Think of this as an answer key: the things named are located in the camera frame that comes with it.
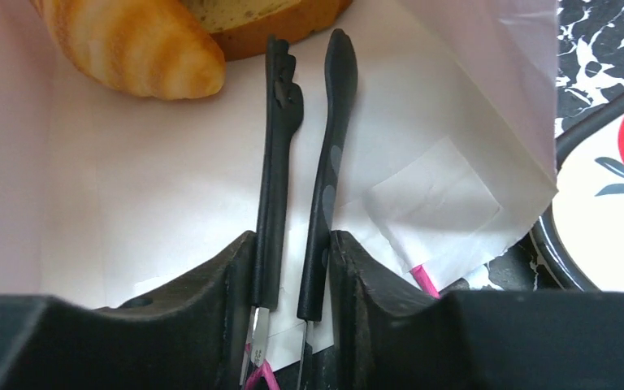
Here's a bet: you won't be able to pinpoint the pink and cream paper bag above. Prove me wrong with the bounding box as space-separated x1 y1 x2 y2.
0 0 561 390

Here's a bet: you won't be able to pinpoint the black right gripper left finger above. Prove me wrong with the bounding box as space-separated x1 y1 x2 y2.
0 231 255 389

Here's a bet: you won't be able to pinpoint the black metal tongs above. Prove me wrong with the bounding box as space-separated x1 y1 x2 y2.
242 28 358 389

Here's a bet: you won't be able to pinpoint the small croissant bread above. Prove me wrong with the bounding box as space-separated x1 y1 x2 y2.
32 0 225 100

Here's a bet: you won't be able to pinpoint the white strawberry tray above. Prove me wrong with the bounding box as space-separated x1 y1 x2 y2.
530 93 624 293

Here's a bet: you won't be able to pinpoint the brown bread slice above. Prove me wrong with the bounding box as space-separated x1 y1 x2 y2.
182 0 352 62

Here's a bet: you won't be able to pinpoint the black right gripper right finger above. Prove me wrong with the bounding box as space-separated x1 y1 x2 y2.
329 231 624 389

